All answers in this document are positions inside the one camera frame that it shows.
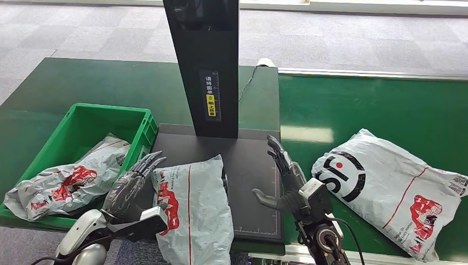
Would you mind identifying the crumpled grey mailer bag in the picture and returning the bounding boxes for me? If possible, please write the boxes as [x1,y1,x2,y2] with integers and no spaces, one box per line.
[3,133,131,222]

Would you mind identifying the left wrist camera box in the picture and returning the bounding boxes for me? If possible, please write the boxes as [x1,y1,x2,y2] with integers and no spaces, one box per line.
[106,205,168,242]

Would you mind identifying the thin black scanner cable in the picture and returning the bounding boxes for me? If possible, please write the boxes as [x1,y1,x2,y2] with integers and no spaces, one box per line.
[238,65,259,103]

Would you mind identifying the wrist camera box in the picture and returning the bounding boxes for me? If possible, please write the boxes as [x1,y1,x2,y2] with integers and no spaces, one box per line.
[106,205,168,242]
[299,178,334,221]

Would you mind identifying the green conveyor belt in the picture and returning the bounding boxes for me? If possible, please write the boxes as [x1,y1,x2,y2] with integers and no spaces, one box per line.
[278,73,468,263]

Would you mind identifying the yellow black ruler label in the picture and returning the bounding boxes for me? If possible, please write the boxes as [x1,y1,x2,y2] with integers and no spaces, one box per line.
[199,70,222,123]

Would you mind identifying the mailer bag black round logo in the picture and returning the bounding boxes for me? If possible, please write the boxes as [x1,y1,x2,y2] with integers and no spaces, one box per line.
[311,128,468,263]

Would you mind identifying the black inbound scanner machine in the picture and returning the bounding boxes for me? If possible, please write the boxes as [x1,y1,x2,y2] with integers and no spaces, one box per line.
[146,0,285,245]

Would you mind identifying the grey mailer bag red stripe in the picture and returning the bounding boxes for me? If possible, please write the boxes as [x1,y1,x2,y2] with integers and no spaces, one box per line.
[151,154,235,265]

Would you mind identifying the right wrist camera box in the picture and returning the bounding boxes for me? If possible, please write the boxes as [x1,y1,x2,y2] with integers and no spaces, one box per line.
[299,178,334,221]

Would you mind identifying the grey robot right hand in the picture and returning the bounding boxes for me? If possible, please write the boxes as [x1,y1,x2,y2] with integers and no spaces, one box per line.
[251,134,308,215]

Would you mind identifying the green plastic crate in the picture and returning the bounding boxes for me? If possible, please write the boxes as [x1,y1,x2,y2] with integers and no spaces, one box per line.
[0,103,159,232]

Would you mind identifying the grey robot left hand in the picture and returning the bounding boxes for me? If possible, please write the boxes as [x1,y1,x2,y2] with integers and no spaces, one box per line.
[102,151,167,220]

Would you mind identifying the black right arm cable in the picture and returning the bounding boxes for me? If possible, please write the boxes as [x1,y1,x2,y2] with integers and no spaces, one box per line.
[328,217,366,265]

